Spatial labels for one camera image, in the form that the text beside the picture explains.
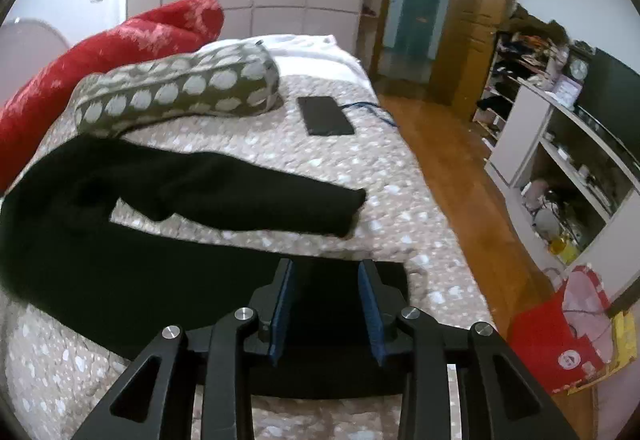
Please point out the black pants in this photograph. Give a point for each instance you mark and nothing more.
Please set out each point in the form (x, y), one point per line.
(118, 286)

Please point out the red shopping bag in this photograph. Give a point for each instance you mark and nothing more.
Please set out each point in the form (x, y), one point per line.
(551, 348)

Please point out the black smartphone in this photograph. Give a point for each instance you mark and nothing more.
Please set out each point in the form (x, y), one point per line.
(323, 117)

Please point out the red rolled blanket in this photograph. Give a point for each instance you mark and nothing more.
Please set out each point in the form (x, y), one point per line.
(183, 26)

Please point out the olive pillow with white hedgehogs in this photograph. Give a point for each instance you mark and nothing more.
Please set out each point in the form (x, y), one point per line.
(237, 79)

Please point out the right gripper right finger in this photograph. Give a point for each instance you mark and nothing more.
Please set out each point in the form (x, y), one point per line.
(498, 397)

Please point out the round white headboard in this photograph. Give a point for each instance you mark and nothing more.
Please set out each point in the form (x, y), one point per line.
(26, 46)

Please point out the white bed sheet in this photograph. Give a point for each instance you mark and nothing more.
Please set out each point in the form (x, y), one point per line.
(317, 56)

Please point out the white desk clock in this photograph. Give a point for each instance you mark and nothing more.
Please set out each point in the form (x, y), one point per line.
(578, 68)

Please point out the brown wooden door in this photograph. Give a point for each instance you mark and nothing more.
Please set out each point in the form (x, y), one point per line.
(464, 53)

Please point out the black television screen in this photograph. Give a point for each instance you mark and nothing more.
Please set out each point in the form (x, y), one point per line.
(611, 96)

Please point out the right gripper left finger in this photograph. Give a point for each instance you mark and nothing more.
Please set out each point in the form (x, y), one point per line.
(154, 397)

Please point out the white shelf unit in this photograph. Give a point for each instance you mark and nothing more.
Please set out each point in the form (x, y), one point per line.
(571, 189)

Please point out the pink round fan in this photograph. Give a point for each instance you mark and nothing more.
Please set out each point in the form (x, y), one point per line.
(585, 310)

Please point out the beige dotted quilted bedspread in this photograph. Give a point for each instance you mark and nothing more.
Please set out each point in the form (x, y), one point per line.
(53, 376)

